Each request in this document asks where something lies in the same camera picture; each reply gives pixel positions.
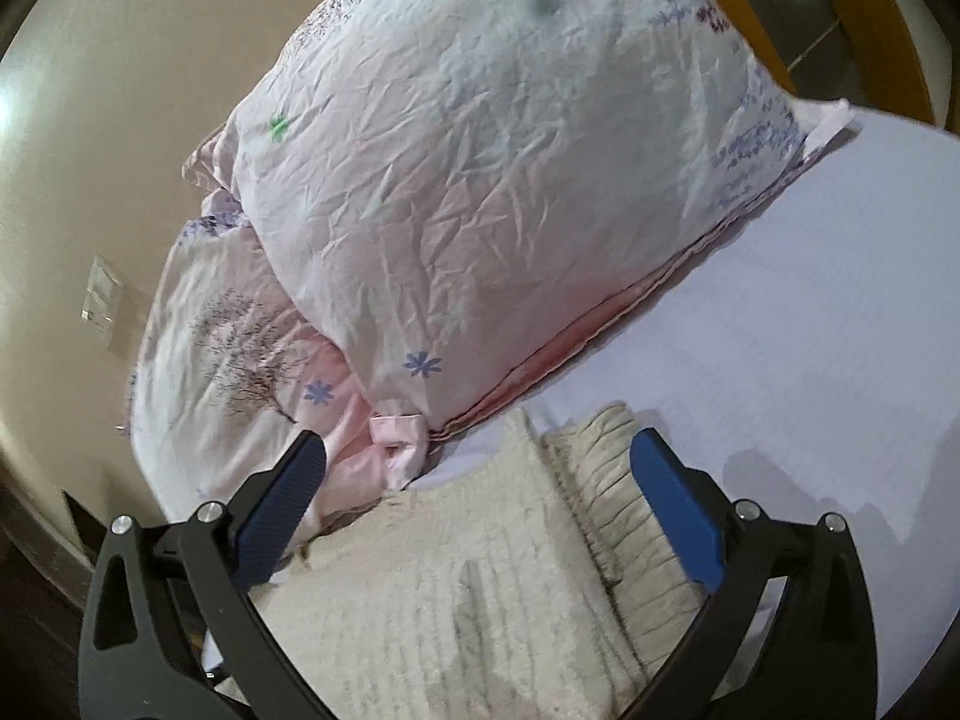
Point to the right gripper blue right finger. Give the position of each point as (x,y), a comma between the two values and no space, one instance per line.
(785,629)

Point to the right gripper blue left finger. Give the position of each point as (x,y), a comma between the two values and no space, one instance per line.
(170,629)

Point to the beige cable knit sweater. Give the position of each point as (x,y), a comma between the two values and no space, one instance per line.
(538,586)

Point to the left pink floral pillow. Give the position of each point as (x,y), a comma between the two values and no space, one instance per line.
(230,372)

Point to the pink floral pillow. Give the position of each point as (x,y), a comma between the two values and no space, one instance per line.
(460,194)
(230,372)

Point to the lavender bed sheet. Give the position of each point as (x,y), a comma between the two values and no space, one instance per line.
(810,362)

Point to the right pink floral pillow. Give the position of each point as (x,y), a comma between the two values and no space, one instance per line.
(460,194)

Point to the white wall switch plate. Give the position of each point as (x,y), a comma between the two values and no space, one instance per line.
(102,299)

